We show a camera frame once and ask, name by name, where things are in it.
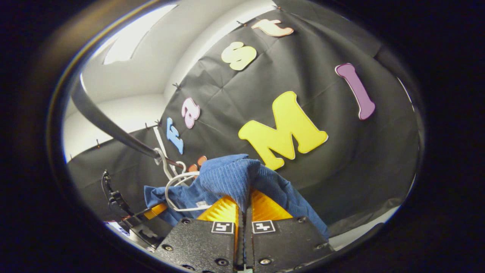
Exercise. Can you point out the black metal clothes rack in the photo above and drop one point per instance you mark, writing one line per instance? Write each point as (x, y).
(110, 123)

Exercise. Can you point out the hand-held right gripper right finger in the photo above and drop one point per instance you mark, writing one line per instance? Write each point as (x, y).
(284, 242)

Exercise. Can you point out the white clothes hanger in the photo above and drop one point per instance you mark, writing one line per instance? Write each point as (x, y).
(168, 197)
(184, 167)

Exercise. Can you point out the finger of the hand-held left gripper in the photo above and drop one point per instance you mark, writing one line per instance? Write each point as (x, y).
(155, 211)

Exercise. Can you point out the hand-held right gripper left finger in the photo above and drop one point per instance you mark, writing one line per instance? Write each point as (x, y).
(197, 242)

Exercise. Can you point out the row of small backdrop clips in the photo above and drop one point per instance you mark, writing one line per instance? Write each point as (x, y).
(176, 86)

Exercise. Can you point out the black backdrop cloth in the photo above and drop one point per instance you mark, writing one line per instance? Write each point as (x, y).
(341, 159)

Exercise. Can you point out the blue jacket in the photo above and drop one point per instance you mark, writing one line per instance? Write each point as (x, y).
(231, 174)

